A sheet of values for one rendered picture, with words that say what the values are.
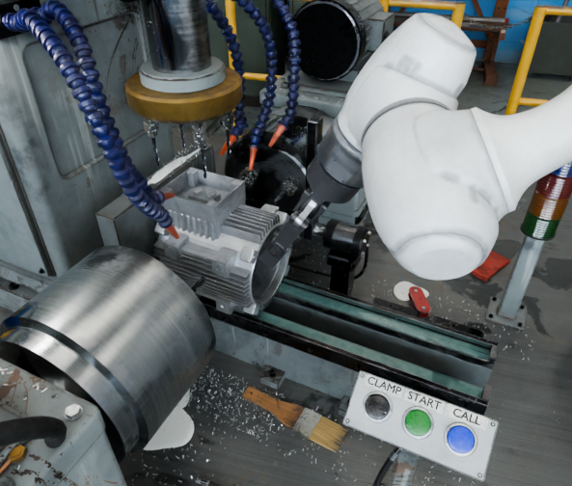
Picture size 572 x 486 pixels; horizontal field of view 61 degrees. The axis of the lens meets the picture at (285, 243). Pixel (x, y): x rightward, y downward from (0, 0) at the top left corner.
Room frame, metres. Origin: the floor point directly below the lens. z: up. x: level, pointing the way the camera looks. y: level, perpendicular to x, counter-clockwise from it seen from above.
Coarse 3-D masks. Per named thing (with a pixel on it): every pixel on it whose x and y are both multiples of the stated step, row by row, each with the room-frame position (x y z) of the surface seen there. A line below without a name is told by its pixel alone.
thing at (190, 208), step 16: (192, 176) 0.80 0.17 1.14; (208, 176) 0.81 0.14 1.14; (224, 176) 0.79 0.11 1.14; (176, 192) 0.78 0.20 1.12; (192, 192) 0.76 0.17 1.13; (208, 192) 0.75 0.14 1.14; (224, 192) 0.78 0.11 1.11; (240, 192) 0.76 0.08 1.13; (176, 208) 0.72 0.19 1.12; (192, 208) 0.71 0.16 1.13; (208, 208) 0.69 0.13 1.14; (224, 208) 0.71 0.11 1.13; (176, 224) 0.72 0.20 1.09; (192, 224) 0.70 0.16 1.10; (208, 224) 0.69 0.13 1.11
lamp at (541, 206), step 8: (536, 192) 0.78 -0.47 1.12; (536, 200) 0.77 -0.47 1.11; (544, 200) 0.76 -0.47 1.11; (552, 200) 0.75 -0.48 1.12; (560, 200) 0.75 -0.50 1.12; (568, 200) 0.76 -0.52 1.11; (536, 208) 0.77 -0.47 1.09; (544, 208) 0.76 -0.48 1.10; (552, 208) 0.75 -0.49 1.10; (560, 208) 0.75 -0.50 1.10; (536, 216) 0.76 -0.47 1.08; (544, 216) 0.75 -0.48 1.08; (552, 216) 0.75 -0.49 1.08; (560, 216) 0.76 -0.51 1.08
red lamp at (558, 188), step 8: (544, 176) 0.77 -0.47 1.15; (552, 176) 0.76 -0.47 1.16; (536, 184) 0.79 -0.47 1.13; (544, 184) 0.77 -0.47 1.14; (552, 184) 0.76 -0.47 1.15; (560, 184) 0.75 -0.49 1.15; (568, 184) 0.75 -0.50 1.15; (544, 192) 0.76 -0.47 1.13; (552, 192) 0.75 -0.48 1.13; (560, 192) 0.75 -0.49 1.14; (568, 192) 0.75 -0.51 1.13
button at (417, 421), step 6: (408, 414) 0.34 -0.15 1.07; (414, 414) 0.34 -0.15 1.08; (420, 414) 0.34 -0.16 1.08; (426, 414) 0.34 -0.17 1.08; (408, 420) 0.34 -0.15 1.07; (414, 420) 0.34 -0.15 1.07; (420, 420) 0.33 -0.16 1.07; (426, 420) 0.33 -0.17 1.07; (408, 426) 0.33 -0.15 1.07; (414, 426) 0.33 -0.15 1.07; (420, 426) 0.33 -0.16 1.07; (426, 426) 0.33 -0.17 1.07; (414, 432) 0.32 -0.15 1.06; (420, 432) 0.32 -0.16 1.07; (426, 432) 0.32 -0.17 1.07
